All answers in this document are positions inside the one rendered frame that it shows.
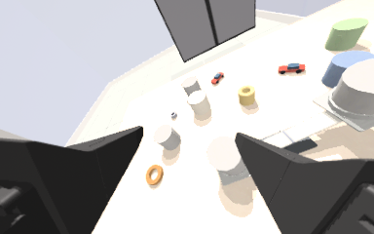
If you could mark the red toy car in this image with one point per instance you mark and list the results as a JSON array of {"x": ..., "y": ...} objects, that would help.
[
  {"x": 217, "y": 77},
  {"x": 292, "y": 67}
]

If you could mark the orange ring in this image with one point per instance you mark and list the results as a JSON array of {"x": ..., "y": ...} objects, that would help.
[{"x": 158, "y": 177}]

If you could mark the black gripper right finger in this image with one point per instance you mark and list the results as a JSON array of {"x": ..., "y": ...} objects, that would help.
[{"x": 301, "y": 193}]

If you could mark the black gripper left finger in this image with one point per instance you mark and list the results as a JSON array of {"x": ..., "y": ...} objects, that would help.
[{"x": 75, "y": 182}]

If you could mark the light green cylinder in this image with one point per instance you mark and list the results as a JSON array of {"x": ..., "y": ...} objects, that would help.
[{"x": 345, "y": 34}]

